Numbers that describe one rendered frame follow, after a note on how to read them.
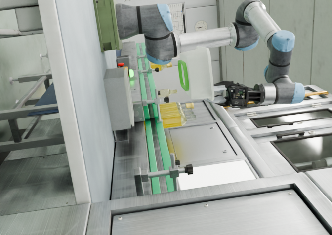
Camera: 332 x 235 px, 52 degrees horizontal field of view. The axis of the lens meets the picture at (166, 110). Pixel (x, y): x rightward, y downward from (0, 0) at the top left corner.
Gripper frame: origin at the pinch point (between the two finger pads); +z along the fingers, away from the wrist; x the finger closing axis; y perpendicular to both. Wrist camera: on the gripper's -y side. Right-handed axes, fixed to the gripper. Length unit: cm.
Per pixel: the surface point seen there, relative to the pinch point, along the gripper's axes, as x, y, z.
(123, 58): -3, -103, 31
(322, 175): 9, 50, -17
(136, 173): 16.6, 28.3, 24.2
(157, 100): 10.1, -35.6, 14.0
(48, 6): -27, 45, 41
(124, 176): 26.1, 9.1, 28.2
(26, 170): 47, -48, 79
